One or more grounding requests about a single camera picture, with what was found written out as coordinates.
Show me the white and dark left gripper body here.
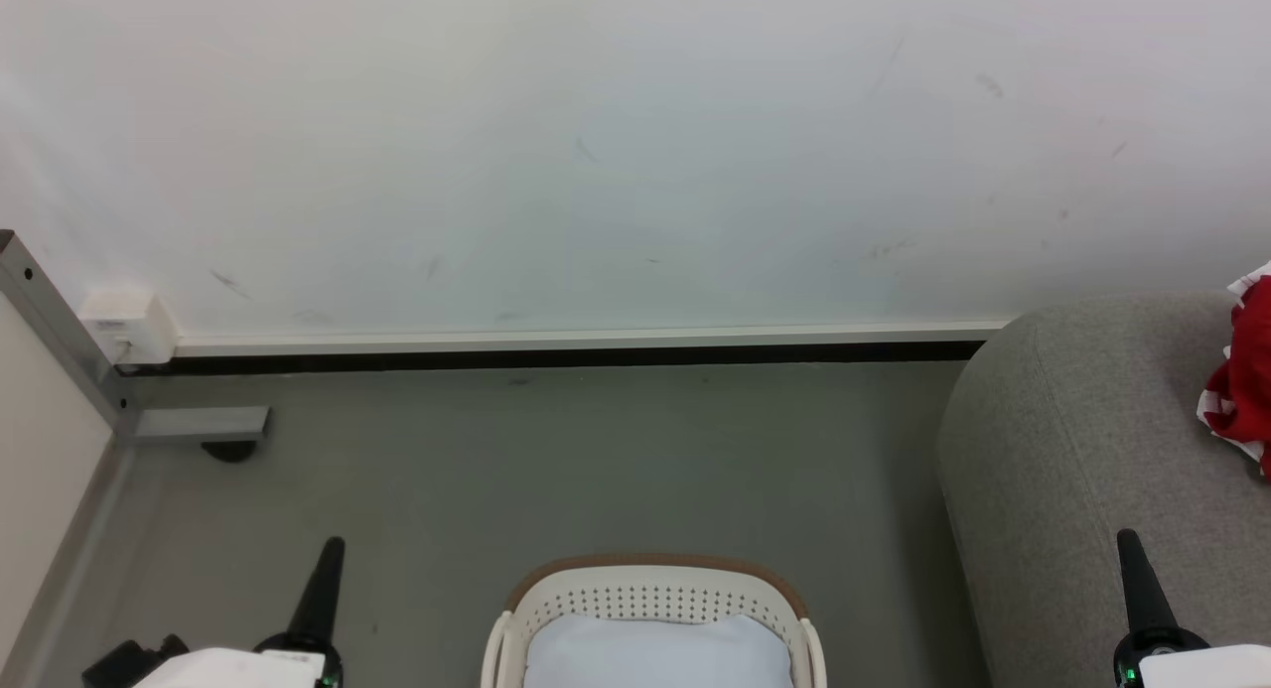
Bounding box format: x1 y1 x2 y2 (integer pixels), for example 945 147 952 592
134 633 345 688

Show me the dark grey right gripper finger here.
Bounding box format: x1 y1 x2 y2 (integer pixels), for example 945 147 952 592
1127 529 1185 639
1116 529 1153 641

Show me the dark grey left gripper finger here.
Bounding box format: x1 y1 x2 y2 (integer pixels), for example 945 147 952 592
310 536 347 651
286 539 335 649

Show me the white and dark right gripper body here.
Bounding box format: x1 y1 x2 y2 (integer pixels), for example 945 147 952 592
1111 626 1271 688

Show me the red and white clothing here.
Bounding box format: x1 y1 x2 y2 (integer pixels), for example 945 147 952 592
1196 261 1271 482

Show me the white laundry basket brown rim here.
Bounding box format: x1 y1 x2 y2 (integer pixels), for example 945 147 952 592
481 554 828 688

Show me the grey fabric sofa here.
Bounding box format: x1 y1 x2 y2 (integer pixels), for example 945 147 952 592
935 291 1271 688

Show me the light blue cloth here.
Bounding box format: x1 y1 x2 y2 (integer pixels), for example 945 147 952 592
523 612 795 688

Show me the white and black baseboard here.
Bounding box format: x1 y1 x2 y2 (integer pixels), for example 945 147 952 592
114 320 1016 377

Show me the white wall box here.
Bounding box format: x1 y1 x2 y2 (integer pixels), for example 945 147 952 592
77 291 180 366

